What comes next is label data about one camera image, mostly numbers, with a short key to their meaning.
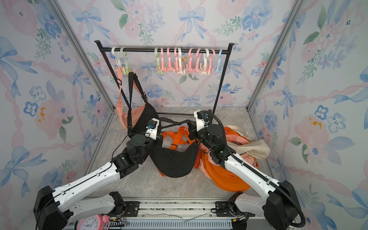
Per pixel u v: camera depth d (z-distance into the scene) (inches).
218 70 28.4
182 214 28.9
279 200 15.5
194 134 25.5
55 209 15.2
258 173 18.0
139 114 40.4
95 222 26.8
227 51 25.7
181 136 40.0
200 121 24.3
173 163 31.0
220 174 30.4
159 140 24.9
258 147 27.6
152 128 23.0
